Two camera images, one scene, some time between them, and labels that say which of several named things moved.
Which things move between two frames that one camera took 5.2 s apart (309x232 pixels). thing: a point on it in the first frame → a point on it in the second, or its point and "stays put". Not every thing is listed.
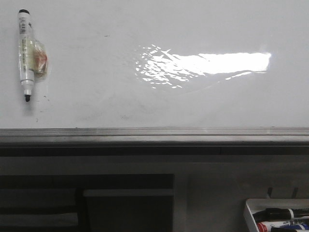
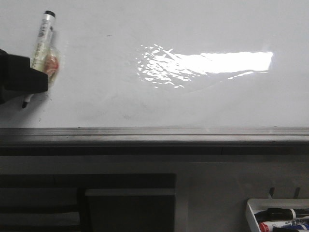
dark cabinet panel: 87,203 stays put
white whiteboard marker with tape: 33,56 → 46,57
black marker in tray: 276,214 stays put
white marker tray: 252,206 stays put
